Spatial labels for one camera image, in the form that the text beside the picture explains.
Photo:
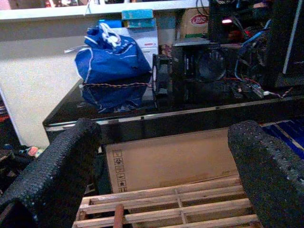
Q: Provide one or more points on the cardboard box with red logo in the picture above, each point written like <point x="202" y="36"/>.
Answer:
<point x="196" y="23"/>

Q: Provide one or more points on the black glossy table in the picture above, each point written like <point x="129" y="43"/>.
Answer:
<point x="190" y="114"/>

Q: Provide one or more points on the black computer case red light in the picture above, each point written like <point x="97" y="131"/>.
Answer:
<point x="225" y="19"/>

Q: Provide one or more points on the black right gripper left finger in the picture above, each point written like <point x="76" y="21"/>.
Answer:
<point x="50" y="171"/>

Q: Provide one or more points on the brown round rod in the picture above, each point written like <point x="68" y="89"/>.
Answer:
<point x="119" y="217"/>

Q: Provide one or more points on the wooden slatted crate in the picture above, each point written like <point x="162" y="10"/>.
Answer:
<point x="166" y="206"/>

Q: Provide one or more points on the flat brown cardboard box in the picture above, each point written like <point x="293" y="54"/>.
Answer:
<point x="171" y="161"/>

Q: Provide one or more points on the teal small box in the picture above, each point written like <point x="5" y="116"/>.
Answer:
<point x="137" y="14"/>
<point x="140" y="23"/>

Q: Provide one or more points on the white box with red print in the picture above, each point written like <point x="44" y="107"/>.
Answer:
<point x="148" y="40"/>

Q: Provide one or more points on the colourful crumpled cloth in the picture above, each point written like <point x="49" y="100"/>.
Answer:
<point x="31" y="152"/>

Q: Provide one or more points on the black cooling fan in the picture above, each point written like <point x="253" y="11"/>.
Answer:
<point x="162" y="73"/>

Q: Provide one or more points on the blue striped printed box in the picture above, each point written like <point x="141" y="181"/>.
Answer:
<point x="285" y="133"/>

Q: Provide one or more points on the black computer cooler block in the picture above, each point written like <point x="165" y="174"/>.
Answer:
<point x="202" y="66"/>

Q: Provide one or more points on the black tall computer tower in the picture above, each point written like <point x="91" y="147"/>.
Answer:
<point x="282" y="42"/>

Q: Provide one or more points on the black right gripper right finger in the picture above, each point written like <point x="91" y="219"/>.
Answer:
<point x="270" y="175"/>

